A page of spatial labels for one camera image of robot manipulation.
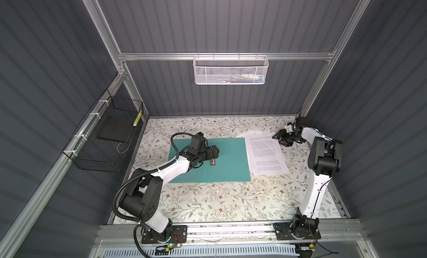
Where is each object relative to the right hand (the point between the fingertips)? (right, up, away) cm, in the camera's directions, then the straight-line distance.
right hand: (278, 139), depth 104 cm
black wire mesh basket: (-90, 0, -32) cm, 96 cm away
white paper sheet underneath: (-12, +4, +7) cm, 15 cm away
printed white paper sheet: (-9, -9, -4) cm, 13 cm away
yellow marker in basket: (-79, +9, -24) cm, 83 cm away
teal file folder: (-30, -15, -8) cm, 35 cm away
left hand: (-41, -6, -14) cm, 44 cm away
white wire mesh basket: (-29, +51, +19) cm, 62 cm away
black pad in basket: (-85, +6, -29) cm, 90 cm away
